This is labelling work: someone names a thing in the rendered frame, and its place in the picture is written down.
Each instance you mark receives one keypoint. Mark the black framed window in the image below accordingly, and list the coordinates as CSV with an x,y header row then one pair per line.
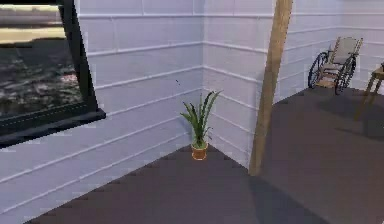
x,y
36,70

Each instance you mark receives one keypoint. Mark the green plant in orange pot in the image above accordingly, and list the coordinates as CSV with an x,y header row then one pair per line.
x,y
199,128

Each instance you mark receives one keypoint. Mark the wooden wheelchair with black wheels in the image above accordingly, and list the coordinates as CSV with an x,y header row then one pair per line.
x,y
336,65

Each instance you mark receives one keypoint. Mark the wooden door frame post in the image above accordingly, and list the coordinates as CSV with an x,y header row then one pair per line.
x,y
270,83

